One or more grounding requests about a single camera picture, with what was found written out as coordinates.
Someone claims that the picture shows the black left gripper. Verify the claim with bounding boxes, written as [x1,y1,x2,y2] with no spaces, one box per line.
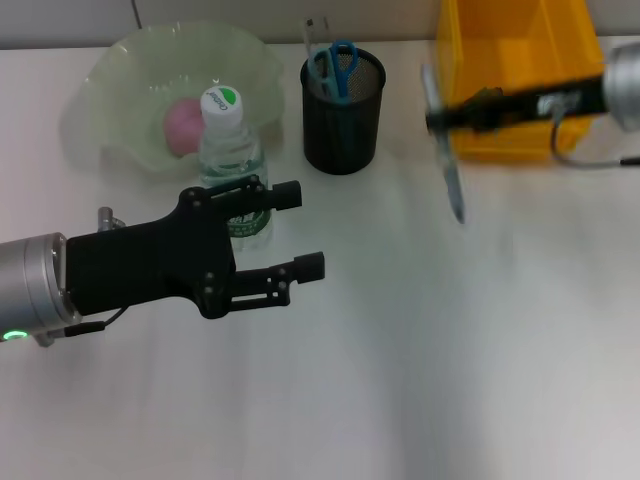
[63,174,304,321]

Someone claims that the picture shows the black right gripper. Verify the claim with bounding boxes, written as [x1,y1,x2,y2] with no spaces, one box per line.
[424,74,609,135]

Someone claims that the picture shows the green plastic wrapper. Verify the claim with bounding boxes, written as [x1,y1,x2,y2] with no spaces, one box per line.
[464,85,506,109]

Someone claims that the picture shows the grey gel pen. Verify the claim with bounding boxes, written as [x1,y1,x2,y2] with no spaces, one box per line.
[420,63,468,225]

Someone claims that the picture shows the clear green-label water bottle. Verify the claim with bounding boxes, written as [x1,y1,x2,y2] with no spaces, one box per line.
[198,85,274,254]

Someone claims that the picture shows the pink peach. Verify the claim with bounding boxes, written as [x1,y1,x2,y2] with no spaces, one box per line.
[163,98,206,157]

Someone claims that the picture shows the blue capped scissors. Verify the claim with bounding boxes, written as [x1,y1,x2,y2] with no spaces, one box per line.
[305,39,359,166]

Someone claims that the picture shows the clear plastic ruler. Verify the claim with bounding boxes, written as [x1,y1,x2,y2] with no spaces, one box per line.
[301,17,335,96]

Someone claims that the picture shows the black mesh pen holder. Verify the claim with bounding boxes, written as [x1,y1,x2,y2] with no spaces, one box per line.
[298,44,387,176]

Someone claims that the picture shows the green glass fruit plate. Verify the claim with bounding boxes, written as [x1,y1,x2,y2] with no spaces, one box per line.
[59,19,287,184]

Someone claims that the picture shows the yellow plastic storage bin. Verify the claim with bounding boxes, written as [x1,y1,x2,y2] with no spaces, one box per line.
[435,0,606,162]

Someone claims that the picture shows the silver left gripper cable connector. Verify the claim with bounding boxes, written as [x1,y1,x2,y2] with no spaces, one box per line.
[34,206,129,349]

